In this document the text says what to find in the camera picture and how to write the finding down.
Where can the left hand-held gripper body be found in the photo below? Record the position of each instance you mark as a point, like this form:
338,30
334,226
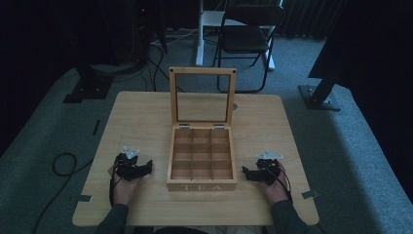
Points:
127,167

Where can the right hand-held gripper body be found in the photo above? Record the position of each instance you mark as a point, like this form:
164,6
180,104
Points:
268,169

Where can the person's right hand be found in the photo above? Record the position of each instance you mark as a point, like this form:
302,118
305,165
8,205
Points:
277,188

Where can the person's left hand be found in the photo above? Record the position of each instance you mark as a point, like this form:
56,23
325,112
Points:
125,190

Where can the grey tape piece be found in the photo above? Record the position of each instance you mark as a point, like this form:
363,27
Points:
84,198
310,194

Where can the black tape strip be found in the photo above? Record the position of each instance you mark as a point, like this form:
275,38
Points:
96,127

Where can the wooden tea box with lid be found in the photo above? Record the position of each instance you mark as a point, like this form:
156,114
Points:
202,143

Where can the small round metal fitting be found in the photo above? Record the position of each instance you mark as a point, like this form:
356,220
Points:
234,106

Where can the black slanted stand with base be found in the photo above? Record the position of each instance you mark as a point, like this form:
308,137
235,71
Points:
319,96

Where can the black folding chair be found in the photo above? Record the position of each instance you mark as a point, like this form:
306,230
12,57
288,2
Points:
243,37

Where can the dark equipment rack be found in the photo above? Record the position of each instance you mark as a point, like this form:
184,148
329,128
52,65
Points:
130,29

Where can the black stand with base plate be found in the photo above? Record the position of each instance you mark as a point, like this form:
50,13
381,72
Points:
89,86

